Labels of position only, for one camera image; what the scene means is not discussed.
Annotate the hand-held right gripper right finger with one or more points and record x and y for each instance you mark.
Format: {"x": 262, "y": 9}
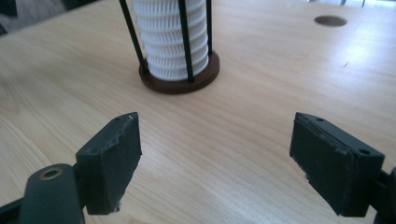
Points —
{"x": 330, "y": 165}

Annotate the stack of white paper cups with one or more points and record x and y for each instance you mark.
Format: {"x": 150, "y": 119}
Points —
{"x": 162, "y": 40}

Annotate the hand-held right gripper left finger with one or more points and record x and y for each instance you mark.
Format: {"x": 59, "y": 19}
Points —
{"x": 109, "y": 168}

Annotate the black rod cup holder rack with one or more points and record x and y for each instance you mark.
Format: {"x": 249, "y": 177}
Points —
{"x": 180, "y": 87}

